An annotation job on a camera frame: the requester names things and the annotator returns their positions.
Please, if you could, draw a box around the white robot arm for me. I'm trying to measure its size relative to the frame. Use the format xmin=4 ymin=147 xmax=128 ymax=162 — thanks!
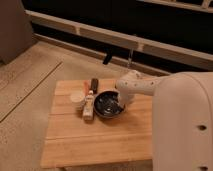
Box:
xmin=115 ymin=70 xmax=213 ymax=171

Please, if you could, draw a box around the dark brown bar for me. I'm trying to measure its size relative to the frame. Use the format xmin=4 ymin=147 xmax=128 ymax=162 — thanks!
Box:
xmin=90 ymin=78 xmax=99 ymax=94

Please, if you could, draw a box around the orange small stick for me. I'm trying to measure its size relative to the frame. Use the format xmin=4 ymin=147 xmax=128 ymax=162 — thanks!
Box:
xmin=84 ymin=81 xmax=90 ymax=94

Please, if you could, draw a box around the black table leg bracket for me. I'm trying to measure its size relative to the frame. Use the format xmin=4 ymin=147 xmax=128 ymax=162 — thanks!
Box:
xmin=103 ymin=50 xmax=112 ymax=65

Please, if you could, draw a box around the grey couch corner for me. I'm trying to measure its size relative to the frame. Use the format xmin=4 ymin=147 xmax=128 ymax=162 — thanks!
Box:
xmin=0 ymin=0 xmax=36 ymax=64

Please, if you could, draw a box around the white paper cup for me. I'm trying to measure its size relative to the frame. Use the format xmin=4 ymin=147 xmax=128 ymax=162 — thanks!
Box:
xmin=70 ymin=91 xmax=85 ymax=110

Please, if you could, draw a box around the white rectangular bottle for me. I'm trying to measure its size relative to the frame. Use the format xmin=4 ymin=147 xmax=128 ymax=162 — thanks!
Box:
xmin=83 ymin=90 xmax=94 ymax=120

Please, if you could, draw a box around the wooden slatted table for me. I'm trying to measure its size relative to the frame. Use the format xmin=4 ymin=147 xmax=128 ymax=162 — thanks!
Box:
xmin=41 ymin=80 xmax=152 ymax=168

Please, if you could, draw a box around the dark ceramic bowl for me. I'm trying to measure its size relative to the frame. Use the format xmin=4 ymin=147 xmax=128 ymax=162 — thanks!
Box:
xmin=94 ymin=91 xmax=123 ymax=119

